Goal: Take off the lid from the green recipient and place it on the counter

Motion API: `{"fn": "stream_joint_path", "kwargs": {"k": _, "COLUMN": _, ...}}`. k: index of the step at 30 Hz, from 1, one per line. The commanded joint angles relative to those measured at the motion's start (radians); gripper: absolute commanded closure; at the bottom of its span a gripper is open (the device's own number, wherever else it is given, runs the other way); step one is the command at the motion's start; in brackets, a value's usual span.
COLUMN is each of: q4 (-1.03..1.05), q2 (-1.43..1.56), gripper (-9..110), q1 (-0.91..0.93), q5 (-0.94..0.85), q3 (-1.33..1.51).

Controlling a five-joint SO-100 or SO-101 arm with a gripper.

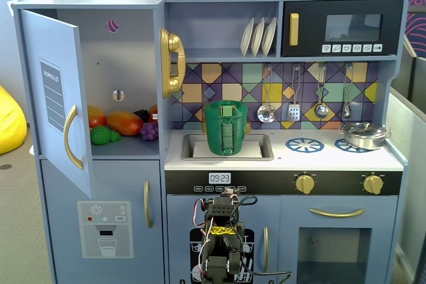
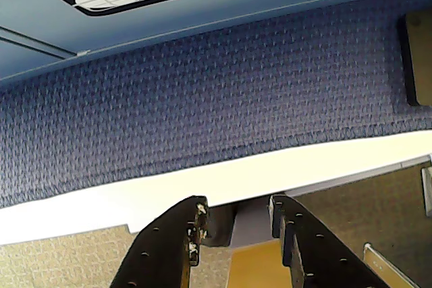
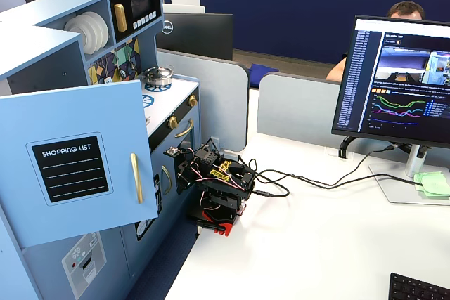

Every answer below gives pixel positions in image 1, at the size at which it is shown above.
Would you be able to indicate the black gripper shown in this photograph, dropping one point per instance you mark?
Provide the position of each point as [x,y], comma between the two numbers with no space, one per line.
[231,192]

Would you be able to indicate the steel toy pot with lid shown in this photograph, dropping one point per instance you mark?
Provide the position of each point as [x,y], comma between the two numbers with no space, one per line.
[362,136]

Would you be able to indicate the grey toy sink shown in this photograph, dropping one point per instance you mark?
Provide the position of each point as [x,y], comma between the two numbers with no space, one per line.
[264,151]

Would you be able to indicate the green plastic container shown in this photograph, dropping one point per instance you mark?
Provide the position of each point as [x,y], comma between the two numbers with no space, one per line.
[213,137]

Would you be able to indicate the gold stove knob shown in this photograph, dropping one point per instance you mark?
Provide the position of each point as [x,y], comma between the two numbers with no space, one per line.
[305,184]
[372,184]

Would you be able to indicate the steel toy skimmer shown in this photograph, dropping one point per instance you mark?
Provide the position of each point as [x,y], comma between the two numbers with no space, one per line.
[266,114]

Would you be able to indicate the purple toy grapes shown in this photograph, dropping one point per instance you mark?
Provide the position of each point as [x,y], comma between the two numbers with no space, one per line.
[149,131]

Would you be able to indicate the blue wooden toy kitchen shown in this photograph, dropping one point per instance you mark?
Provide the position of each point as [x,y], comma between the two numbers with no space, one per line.
[333,164]

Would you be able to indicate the red orange toy fruit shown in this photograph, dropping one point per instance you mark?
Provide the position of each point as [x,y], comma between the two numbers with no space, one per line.
[153,114]

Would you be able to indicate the steel toy slotted spatula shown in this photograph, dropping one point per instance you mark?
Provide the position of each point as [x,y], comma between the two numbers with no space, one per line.
[294,112]

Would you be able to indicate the dark toy blackberry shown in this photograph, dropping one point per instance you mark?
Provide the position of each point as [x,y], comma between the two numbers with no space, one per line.
[142,115]

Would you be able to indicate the orange toy papaya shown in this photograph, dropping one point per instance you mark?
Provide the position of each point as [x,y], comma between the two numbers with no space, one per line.
[124,123]

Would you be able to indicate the steel toy ladle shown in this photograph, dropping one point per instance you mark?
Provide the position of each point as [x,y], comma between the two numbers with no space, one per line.
[321,111]

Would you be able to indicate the green toy broccoli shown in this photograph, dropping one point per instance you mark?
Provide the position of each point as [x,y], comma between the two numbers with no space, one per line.
[100,136]

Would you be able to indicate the orange red toy mango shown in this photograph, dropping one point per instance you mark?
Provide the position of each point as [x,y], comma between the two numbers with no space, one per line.
[96,117]

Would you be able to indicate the steel toy spoon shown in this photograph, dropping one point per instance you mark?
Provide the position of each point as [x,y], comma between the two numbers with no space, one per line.
[347,111]

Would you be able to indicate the white toy plate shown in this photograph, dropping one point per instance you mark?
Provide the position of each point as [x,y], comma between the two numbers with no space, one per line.
[257,38]
[269,36]
[246,39]

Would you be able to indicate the gold toy telephone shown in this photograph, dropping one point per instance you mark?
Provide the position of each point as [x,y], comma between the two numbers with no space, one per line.
[172,43]

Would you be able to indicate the grey office partition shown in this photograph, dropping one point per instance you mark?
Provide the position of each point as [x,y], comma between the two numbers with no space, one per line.
[412,164]

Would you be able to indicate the black toy microwave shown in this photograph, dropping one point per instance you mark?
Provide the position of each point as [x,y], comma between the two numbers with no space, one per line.
[313,8]

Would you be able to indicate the yellow bean bag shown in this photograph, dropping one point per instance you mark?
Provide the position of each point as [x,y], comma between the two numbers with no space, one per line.
[11,124]

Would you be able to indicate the blue fridge door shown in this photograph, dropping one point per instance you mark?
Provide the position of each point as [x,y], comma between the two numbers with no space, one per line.
[36,48]

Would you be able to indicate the small wrist camera board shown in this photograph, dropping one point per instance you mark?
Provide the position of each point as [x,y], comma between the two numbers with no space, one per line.
[231,192]

